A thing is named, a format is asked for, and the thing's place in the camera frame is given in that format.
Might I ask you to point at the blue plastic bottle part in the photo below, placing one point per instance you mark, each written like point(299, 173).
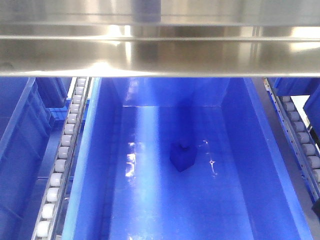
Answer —
point(182, 157)

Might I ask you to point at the steel shelf beam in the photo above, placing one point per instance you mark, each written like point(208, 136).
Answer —
point(192, 38)

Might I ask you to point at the blue bin with part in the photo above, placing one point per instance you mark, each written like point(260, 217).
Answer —
point(126, 188)

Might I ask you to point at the blue bin far left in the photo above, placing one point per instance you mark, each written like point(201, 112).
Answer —
point(26, 123)

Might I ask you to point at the right white roller track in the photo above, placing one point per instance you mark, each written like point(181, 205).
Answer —
point(299, 138)

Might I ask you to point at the white roller track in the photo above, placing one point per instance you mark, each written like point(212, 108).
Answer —
point(58, 180)
point(299, 138)

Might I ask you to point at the left white roller track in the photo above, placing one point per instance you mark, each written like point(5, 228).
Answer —
point(58, 180)

